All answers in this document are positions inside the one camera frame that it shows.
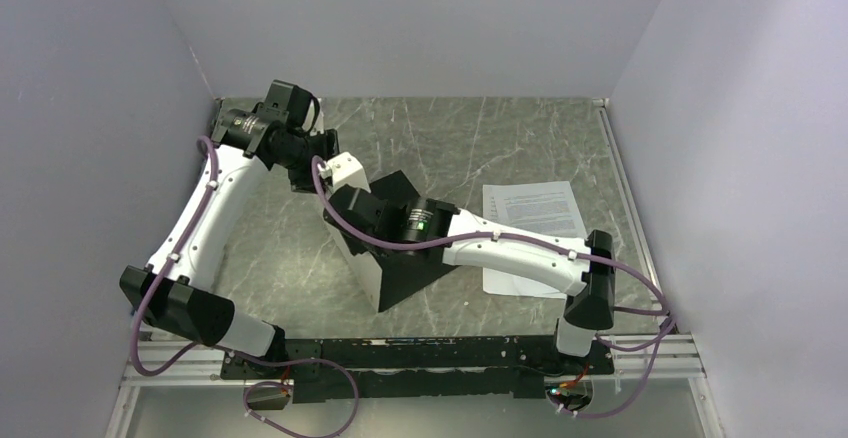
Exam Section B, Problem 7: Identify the beige folder with black inside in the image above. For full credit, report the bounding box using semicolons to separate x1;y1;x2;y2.
323;181;459;313

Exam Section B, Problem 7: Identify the printed white paper sheet top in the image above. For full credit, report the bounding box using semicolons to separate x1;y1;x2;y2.
482;181;588;299

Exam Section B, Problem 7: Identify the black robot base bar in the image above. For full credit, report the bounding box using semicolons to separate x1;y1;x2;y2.
219;335;614;404

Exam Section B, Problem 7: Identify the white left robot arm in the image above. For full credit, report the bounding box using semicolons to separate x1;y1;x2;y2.
119;80;338;378

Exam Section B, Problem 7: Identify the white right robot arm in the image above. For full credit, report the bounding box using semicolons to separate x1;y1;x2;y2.
310;153;615;373

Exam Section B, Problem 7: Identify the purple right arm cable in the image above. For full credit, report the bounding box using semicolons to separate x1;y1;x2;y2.
309;155;677;421

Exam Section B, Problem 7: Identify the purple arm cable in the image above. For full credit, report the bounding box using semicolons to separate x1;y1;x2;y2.
129;135;360;438
309;155;677;421

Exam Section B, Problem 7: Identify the aluminium frame rail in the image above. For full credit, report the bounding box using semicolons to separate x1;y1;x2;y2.
105;340;224;437

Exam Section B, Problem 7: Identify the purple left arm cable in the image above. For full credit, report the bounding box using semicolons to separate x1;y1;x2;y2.
129;135;360;438

